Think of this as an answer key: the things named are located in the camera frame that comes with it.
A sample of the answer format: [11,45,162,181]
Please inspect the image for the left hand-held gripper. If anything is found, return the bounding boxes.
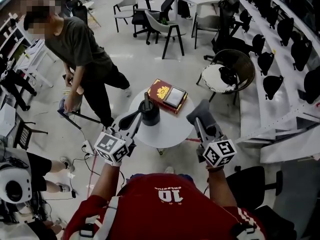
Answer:
[93,109,144,167]

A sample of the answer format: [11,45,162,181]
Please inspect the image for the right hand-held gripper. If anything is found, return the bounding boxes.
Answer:
[192,117,238,168]

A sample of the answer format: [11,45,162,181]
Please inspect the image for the grey cloth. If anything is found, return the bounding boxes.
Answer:
[186,98,218,133]

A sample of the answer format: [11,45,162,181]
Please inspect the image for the black kettle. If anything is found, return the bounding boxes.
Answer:
[138,91,161,127]

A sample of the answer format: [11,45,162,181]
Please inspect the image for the person's left forearm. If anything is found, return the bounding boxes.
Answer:
[87,158,123,205]

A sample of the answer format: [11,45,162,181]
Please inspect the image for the person's right forearm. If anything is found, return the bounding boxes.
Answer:
[205,165,239,210]

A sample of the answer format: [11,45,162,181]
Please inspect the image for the dark wristband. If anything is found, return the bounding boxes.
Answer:
[205,165,225,173]

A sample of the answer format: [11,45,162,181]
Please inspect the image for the white power strip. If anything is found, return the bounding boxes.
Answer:
[81,139,95,156]

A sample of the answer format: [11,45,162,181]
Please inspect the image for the blue seat black leg chair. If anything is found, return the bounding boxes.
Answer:
[57,96,101,130]

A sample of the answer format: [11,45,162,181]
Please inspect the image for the round white side table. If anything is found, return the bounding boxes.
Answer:
[127,87,196,150]

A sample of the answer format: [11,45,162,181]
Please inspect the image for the red box with gold ornament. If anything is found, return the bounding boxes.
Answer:
[146,78,189,115]

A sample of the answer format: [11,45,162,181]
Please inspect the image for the grey rectangular framed tile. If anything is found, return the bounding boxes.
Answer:
[163,85,188,109]

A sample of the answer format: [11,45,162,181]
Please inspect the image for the white round seat cushion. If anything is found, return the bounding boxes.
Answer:
[201,63,237,94]

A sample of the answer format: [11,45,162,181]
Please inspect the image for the small black bag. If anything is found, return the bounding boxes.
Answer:
[218,66,239,86]

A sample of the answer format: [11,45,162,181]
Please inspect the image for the person's red shirt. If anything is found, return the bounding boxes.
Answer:
[61,172,267,240]

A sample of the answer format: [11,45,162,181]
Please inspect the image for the rows of black seat backs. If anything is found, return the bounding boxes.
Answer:
[234,0,320,105]

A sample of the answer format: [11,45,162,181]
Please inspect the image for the black mesh chair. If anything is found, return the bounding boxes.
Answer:
[13,119,49,152]

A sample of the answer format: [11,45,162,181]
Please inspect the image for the black backpack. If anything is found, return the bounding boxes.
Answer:
[253,204,299,240]

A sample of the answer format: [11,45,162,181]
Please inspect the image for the dark wicker chair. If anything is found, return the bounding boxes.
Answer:
[195,48,257,106]

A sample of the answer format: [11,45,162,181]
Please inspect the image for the white tiered bench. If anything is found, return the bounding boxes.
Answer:
[234,0,320,164]

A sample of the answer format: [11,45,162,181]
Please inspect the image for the grey armchair black legs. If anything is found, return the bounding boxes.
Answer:
[144,9,187,60]
[191,12,221,50]
[113,0,139,33]

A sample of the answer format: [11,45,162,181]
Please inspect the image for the white shelf unit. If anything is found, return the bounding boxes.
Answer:
[0,11,55,89]

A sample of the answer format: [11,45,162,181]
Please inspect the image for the black floor cable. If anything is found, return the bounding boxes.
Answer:
[67,152,126,200]

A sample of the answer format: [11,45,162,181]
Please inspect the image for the white harness strap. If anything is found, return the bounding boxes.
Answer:
[93,195,121,240]

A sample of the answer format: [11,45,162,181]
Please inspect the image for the white round camera device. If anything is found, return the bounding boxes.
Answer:
[0,167,33,205]

